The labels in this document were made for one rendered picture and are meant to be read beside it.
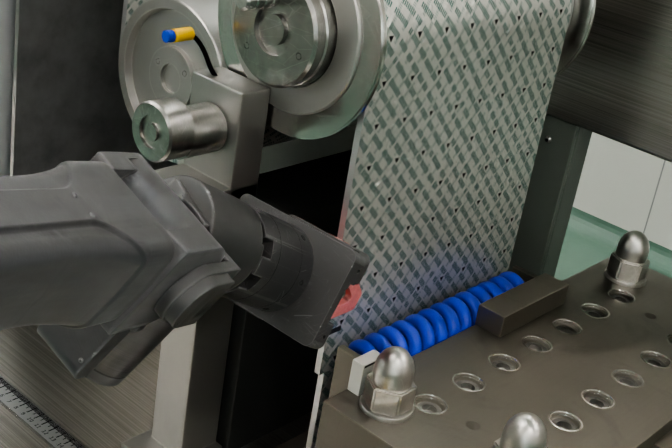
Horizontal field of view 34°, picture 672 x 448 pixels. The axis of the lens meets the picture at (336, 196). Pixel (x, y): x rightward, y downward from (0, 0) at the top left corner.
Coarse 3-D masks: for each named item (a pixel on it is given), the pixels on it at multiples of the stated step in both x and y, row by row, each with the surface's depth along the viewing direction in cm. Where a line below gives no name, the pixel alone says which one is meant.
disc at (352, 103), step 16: (224, 0) 75; (368, 0) 66; (224, 16) 75; (368, 16) 66; (384, 16) 66; (224, 32) 75; (368, 32) 67; (384, 32) 66; (224, 48) 76; (368, 48) 67; (384, 48) 66; (240, 64) 75; (368, 64) 67; (352, 80) 68; (368, 80) 67; (352, 96) 69; (368, 96) 68; (272, 112) 74; (320, 112) 71; (336, 112) 70; (352, 112) 69; (288, 128) 73; (304, 128) 72; (320, 128) 71; (336, 128) 70
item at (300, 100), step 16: (336, 0) 68; (352, 0) 67; (336, 16) 68; (352, 16) 67; (352, 32) 67; (336, 48) 68; (352, 48) 67; (336, 64) 69; (352, 64) 68; (256, 80) 74; (320, 80) 70; (336, 80) 69; (272, 96) 73; (288, 96) 72; (304, 96) 71; (320, 96) 70; (336, 96) 69; (288, 112) 72; (304, 112) 71
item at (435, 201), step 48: (528, 96) 84; (384, 144) 72; (432, 144) 77; (480, 144) 82; (528, 144) 87; (384, 192) 74; (432, 192) 79; (480, 192) 84; (384, 240) 77; (432, 240) 82; (480, 240) 87; (384, 288) 79; (432, 288) 85; (336, 336) 77
